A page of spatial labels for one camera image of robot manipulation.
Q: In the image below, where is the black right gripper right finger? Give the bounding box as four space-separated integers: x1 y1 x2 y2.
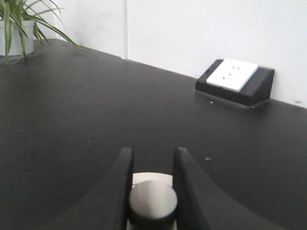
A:
173 147 282 230

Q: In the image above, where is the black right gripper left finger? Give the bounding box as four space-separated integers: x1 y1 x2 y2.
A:
45 148 133 230

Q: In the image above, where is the glass jar with white lid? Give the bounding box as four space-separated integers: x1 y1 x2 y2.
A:
127 172 177 230

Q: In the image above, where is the black desktop power socket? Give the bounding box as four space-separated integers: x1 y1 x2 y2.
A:
195 58 275 107

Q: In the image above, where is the white plant pot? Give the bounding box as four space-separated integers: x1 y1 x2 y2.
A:
0 21 34 56

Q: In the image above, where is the green potted plant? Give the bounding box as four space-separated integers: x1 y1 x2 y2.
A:
0 0 83 65

